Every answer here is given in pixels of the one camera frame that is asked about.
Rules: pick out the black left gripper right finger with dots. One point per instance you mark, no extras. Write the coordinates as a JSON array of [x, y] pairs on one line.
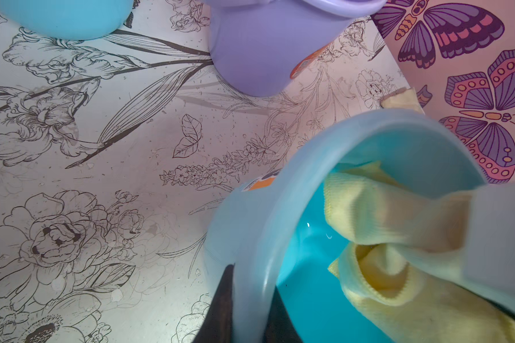
[[280, 328]]

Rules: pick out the light blue bucket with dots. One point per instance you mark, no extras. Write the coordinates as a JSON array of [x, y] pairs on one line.
[[68, 19], [273, 229]]

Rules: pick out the yellow cleaning cloth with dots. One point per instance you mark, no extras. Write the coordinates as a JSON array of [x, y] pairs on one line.
[[403, 266]]

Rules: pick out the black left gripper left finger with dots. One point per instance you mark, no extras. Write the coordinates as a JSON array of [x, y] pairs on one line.
[[217, 326]]

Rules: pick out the purple plastic bucket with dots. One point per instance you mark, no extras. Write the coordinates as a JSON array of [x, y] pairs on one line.
[[259, 47]]

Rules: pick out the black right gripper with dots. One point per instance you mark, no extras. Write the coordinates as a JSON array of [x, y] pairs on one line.
[[489, 250]]

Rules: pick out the beige work glove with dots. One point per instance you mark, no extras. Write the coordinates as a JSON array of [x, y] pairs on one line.
[[402, 99]]

